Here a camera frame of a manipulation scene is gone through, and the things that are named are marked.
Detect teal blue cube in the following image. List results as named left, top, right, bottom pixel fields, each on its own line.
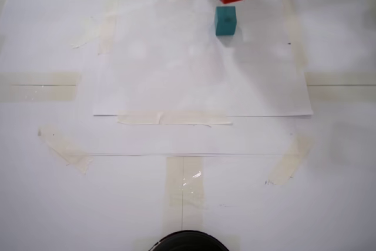
left=214, top=6, right=237, bottom=36

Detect white paper sheet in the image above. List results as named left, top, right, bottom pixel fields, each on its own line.
left=93, top=0, right=314, bottom=117

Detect yellowish clear tape strip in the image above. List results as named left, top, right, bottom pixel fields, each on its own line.
left=266, top=132, right=314, bottom=187
left=0, top=71, right=80, bottom=102
left=166, top=156, right=206, bottom=209
left=37, top=123, right=94, bottom=175
left=304, top=71, right=376, bottom=102

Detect black round camera stand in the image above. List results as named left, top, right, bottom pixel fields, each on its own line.
left=150, top=230, right=230, bottom=251

